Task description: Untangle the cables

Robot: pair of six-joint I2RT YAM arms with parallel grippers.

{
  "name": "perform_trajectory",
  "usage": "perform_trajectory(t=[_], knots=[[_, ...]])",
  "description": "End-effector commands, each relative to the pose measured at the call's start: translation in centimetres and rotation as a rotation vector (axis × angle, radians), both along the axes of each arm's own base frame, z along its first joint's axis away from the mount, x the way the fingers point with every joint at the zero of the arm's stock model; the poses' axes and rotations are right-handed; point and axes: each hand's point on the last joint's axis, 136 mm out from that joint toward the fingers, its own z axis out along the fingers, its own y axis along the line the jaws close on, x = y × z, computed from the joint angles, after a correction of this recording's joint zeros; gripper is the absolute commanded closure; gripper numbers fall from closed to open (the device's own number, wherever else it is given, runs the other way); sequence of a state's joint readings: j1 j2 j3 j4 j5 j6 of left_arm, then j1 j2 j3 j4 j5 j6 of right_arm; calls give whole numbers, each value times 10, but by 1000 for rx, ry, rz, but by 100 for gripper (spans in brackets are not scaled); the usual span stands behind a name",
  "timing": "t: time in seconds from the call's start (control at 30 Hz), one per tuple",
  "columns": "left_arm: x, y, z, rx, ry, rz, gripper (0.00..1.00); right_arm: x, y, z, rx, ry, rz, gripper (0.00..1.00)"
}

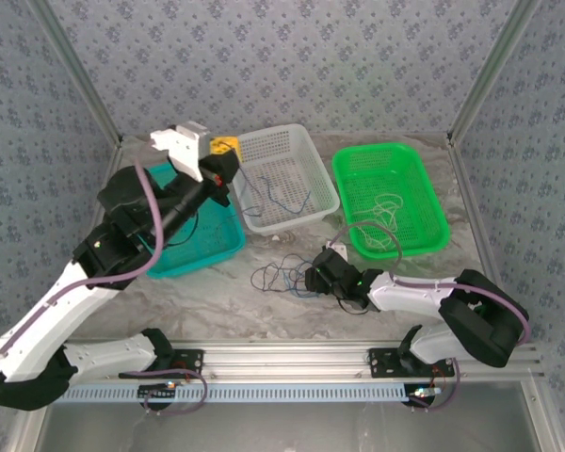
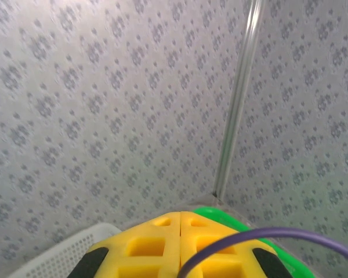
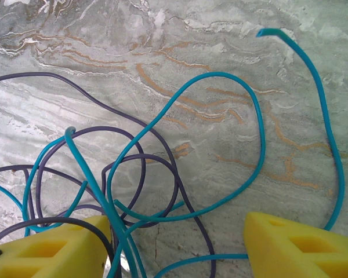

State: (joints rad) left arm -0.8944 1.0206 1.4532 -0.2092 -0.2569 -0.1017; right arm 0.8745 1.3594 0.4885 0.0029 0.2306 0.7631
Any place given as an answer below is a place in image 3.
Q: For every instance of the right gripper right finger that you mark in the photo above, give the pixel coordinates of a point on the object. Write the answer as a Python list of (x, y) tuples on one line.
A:
[(278, 249)]

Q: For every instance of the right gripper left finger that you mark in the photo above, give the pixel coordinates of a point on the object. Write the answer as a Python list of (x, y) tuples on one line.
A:
[(84, 255)]

